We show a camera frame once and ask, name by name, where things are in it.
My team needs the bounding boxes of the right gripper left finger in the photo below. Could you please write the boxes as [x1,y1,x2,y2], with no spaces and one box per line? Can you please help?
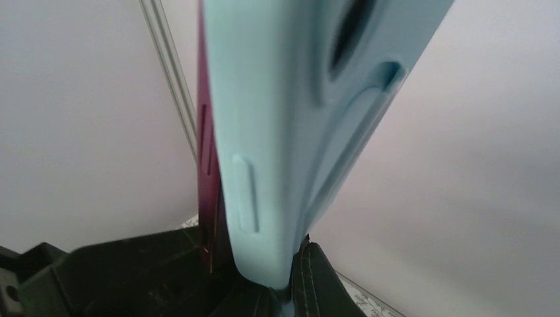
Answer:
[1,227,280,316]

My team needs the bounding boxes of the aluminium rail frame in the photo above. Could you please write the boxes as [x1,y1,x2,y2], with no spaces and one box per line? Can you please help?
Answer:
[139,0,197,159]

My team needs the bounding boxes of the dark red phone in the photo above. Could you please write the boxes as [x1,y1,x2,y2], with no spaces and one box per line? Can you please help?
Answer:
[197,1,232,273]

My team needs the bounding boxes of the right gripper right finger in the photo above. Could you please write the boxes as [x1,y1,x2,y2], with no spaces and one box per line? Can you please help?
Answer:
[291,236,366,317]

